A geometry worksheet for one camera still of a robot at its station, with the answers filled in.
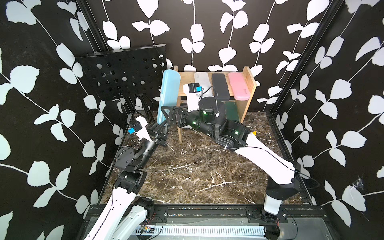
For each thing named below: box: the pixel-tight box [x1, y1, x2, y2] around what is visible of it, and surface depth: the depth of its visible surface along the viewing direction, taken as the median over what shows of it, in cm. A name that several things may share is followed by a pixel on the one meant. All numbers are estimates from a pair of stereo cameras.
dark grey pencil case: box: [212, 73, 230, 101], surface depth 75 cm
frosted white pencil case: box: [194, 72, 213, 99], surface depth 77 cm
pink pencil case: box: [228, 72, 251, 101], surface depth 75 cm
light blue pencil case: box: [157, 69, 181, 126], surface depth 55 cm
